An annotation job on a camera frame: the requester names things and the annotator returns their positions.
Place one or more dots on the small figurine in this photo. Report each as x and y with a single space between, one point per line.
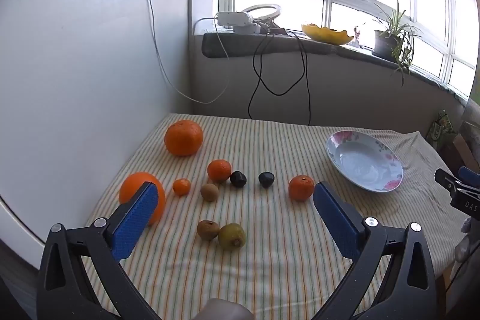
356 37

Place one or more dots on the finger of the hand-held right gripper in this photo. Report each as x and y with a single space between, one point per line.
470 177
465 202

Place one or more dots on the brown kiwi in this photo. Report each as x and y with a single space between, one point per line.
209 192
208 230

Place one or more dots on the large white refrigerator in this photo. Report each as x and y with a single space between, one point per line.
75 80

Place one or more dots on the tiny orange mandarin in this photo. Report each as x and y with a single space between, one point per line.
181 187

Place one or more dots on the large round orange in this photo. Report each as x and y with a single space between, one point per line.
133 188

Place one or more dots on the green patterned packet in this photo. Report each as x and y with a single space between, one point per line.
442 130

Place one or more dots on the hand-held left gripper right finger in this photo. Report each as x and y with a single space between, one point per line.
337 226

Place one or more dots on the large greenish kiwi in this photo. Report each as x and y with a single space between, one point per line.
231 236

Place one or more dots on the potted green plant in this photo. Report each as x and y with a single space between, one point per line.
384 42

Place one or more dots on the floral white plate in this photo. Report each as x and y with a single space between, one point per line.
363 160

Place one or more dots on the small white device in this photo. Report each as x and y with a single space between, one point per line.
247 30

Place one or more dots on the dark purple plum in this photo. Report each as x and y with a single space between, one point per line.
266 179
237 179

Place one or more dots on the striped tablecloth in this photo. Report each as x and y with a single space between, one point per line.
281 267

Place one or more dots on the grey windowsill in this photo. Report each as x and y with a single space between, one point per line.
232 46

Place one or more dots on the person's right hand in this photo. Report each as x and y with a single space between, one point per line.
464 241

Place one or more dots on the yellow wavy bowl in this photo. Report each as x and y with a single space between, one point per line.
326 34

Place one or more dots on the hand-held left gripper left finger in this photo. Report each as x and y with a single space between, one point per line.
137 218

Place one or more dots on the large tangerine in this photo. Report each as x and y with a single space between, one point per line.
183 137

